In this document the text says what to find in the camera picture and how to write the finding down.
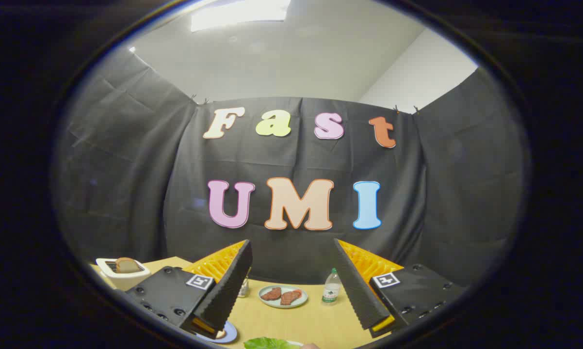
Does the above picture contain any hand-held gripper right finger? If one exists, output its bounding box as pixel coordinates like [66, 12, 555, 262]
[333, 238, 465, 339]

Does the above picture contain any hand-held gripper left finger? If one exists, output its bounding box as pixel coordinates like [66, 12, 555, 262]
[126, 239, 254, 340]

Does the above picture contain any green lettuce leaf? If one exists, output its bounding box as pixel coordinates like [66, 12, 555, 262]
[244, 337, 299, 349]

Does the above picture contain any plain white bread slice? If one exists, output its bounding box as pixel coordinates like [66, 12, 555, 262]
[115, 257, 142, 273]

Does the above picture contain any clear water bottle green label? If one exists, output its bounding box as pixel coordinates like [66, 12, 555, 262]
[322, 268, 341, 305]

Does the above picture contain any blue plate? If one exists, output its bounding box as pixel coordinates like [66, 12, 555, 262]
[194, 321, 238, 344]

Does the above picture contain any pale green plate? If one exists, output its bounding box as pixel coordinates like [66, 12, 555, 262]
[258, 285, 308, 309]

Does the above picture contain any cream toaster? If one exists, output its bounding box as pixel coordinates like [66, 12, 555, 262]
[96, 257, 151, 291]

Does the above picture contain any ceiling light panel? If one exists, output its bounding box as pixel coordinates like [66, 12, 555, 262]
[191, 0, 292, 32]

